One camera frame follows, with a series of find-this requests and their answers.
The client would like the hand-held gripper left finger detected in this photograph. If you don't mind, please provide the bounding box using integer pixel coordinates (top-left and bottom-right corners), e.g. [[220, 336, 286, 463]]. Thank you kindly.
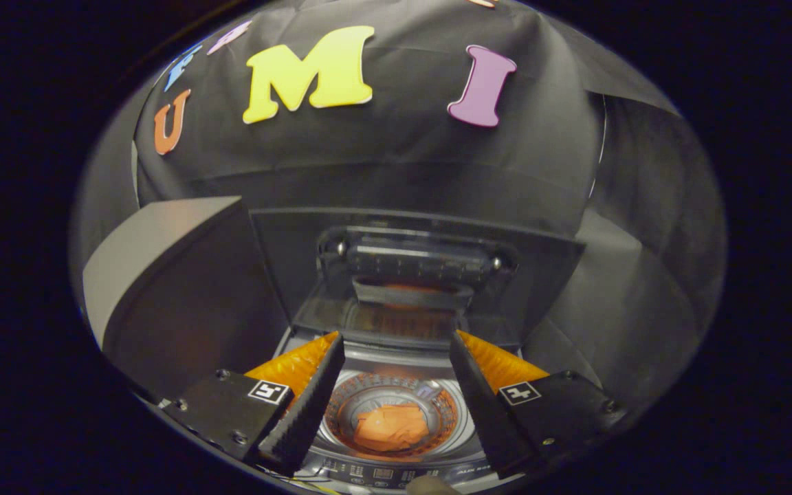
[[162, 331, 346, 476]]

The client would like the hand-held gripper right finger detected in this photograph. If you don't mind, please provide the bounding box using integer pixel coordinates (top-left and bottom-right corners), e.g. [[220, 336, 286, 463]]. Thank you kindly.
[[449, 330, 627, 480]]

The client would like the orange polo shirt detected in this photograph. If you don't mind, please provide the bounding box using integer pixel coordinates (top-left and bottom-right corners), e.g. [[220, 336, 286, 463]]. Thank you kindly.
[[353, 403, 431, 452]]

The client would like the grey cabinet with dark sides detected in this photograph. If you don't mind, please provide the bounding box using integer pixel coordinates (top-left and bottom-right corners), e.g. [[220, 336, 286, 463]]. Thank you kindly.
[[82, 196, 292, 403]]

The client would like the black backdrop cloth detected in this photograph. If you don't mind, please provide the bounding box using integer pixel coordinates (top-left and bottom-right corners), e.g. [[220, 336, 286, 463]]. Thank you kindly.
[[69, 0, 727, 413]]

